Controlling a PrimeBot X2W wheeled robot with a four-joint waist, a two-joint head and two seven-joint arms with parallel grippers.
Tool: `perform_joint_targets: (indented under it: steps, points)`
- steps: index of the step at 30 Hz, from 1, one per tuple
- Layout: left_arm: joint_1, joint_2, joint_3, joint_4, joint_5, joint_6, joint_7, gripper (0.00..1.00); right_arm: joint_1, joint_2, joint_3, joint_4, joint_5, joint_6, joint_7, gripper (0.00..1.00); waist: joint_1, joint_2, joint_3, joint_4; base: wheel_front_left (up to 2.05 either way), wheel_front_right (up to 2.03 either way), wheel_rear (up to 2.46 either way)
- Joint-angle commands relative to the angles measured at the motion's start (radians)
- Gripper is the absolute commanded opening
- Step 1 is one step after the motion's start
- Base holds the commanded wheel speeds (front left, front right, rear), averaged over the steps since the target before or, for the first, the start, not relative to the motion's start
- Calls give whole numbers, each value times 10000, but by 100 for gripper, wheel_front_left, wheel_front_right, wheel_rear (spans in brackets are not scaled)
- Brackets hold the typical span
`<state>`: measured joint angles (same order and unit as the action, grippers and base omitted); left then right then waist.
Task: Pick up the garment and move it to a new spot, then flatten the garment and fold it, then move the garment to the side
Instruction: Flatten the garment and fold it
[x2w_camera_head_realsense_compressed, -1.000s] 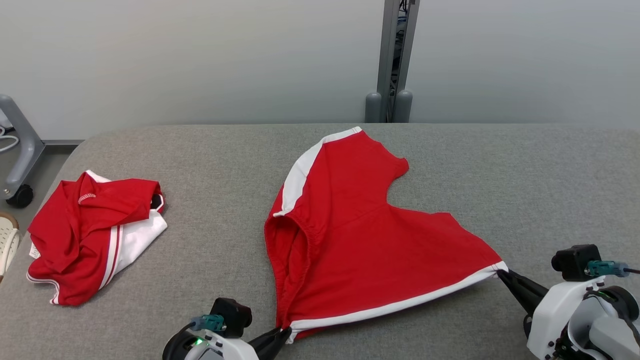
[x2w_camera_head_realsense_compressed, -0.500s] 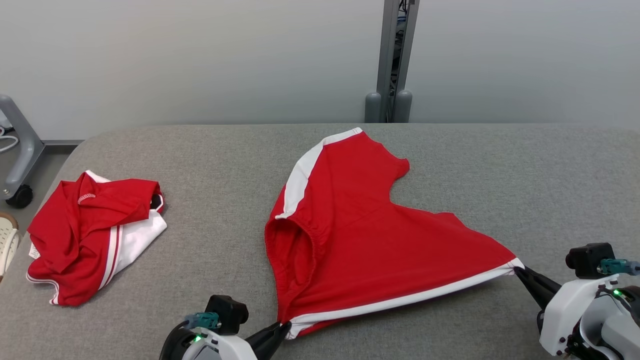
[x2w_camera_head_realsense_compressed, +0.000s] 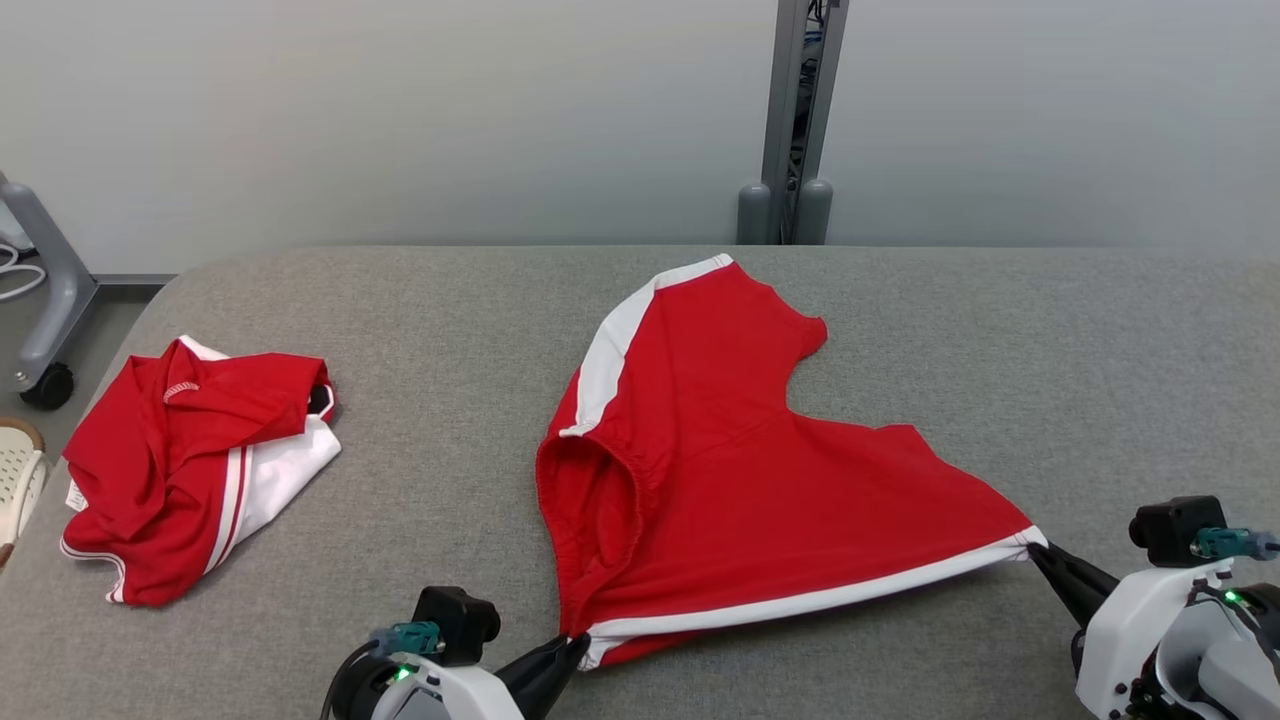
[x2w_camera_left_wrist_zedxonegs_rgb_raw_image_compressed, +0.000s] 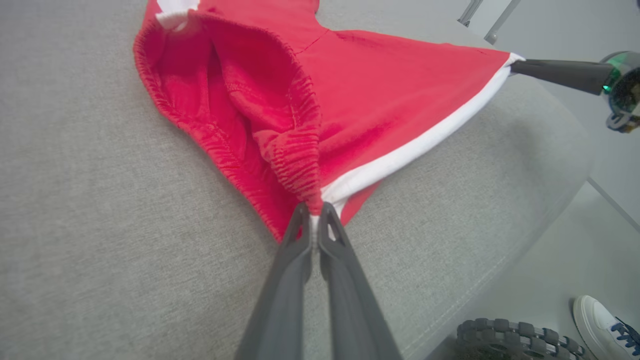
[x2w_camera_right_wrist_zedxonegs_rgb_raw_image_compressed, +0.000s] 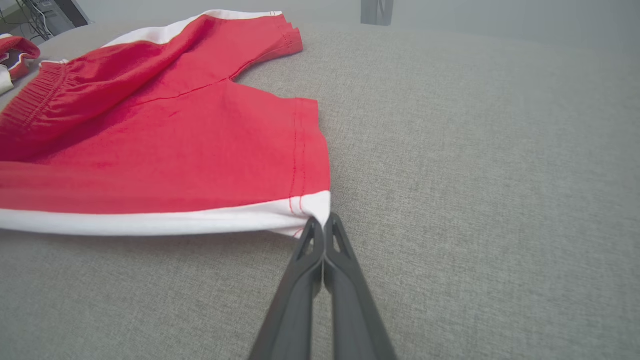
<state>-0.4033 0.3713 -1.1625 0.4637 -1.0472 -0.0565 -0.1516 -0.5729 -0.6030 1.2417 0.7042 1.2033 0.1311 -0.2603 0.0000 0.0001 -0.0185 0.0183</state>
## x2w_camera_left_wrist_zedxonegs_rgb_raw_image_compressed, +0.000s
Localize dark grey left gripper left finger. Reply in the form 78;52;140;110
235;202;314;360

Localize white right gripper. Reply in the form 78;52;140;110
510;50;640;134

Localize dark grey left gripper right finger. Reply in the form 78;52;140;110
317;202;403;360

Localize red shorts with white stripe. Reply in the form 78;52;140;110
132;0;526;245

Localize grey robot omni wheel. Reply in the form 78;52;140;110
456;318;587;360

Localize white shoe with blue laces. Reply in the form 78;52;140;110
572;295;640;360

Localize grey slanted partition frame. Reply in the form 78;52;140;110
457;0;522;45

